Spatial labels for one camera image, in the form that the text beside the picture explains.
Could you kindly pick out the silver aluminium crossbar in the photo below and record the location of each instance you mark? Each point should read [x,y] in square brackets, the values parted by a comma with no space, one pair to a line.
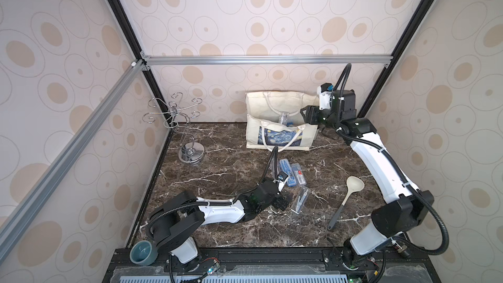
[262,60]

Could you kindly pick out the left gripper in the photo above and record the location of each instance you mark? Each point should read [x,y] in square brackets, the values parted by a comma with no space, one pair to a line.
[280,204]

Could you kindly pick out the blue compass clear case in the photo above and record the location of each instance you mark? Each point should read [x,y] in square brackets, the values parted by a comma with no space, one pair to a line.
[286,167]

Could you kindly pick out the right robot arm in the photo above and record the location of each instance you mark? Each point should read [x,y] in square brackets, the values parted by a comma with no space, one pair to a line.
[406,204]

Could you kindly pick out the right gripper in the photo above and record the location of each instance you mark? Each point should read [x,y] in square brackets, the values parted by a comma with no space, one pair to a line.
[311,114]

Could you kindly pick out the chrome wire cup rack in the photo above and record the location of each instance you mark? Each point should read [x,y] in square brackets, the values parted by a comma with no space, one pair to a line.
[178,119]

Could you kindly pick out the red label clear case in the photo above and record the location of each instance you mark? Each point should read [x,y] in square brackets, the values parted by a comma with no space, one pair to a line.
[299,175]

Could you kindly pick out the silver aluminium left rail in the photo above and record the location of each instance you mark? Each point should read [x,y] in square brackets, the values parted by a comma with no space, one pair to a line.
[38,196]

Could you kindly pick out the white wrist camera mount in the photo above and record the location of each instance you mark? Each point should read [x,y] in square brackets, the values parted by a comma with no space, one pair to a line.
[282,179]

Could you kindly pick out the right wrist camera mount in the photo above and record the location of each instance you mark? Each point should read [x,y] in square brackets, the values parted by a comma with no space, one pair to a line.
[324,94]

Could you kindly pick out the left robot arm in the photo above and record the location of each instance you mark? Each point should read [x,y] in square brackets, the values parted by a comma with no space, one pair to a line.
[171,225]

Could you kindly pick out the cream canvas tote bag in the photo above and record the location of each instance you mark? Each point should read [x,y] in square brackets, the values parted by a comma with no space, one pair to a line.
[263,131]

